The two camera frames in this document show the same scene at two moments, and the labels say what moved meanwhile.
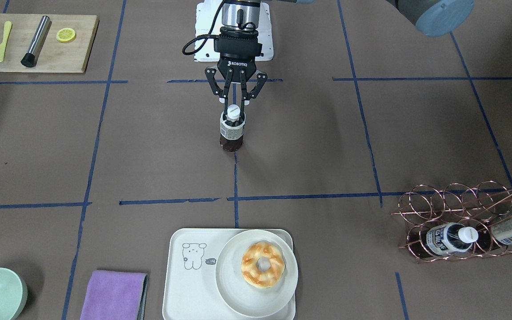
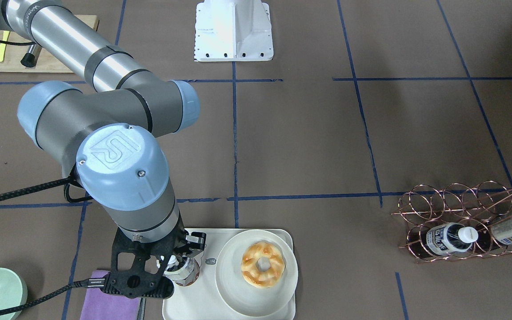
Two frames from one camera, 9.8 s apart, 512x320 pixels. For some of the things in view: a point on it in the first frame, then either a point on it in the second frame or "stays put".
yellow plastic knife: [8, 26] stays put
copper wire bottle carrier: [489, 218] stays put
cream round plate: [238, 294] stays put
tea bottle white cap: [234, 111] to [185, 274]
